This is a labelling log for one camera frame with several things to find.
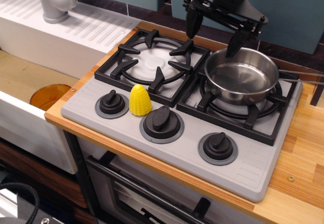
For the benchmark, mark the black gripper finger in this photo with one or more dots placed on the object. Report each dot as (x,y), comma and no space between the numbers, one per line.
(236,42)
(194,20)

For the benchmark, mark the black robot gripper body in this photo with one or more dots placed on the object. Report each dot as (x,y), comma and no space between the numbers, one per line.
(233,14)

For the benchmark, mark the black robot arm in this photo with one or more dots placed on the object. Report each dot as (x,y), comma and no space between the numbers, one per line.
(238,15)

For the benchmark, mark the stainless steel pan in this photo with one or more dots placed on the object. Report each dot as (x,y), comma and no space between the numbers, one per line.
(247,78)

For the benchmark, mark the black left burner grate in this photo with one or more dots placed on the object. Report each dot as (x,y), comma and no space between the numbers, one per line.
(163,65)

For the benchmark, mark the black burner grate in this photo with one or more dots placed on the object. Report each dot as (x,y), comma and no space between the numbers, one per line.
(266,121)
(163,65)

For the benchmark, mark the black right burner grate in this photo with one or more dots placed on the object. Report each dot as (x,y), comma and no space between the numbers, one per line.
(266,121)

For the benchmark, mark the yellow toy corn cob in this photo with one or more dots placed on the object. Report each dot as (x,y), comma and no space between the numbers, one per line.
(140,102)

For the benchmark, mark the black middle stove knob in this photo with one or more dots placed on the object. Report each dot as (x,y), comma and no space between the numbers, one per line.
(162,126)

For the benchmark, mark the black stove knob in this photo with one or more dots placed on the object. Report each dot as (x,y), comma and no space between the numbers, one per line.
(112,105)
(218,149)
(162,126)

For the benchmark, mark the black right stove knob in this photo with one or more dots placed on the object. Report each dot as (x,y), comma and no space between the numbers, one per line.
(218,149)

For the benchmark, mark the grey toy stove top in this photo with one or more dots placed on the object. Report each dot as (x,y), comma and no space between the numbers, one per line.
(248,175)

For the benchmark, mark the black left stove knob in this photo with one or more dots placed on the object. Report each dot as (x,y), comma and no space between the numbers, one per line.
(112,105)

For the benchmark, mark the grey toy faucet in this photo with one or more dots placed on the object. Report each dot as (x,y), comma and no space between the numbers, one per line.
(56,11)

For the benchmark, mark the white toy sink unit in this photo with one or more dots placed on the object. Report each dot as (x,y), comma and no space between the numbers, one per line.
(35,54)

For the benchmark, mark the toy oven door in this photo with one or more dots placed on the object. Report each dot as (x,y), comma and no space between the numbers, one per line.
(139,202)

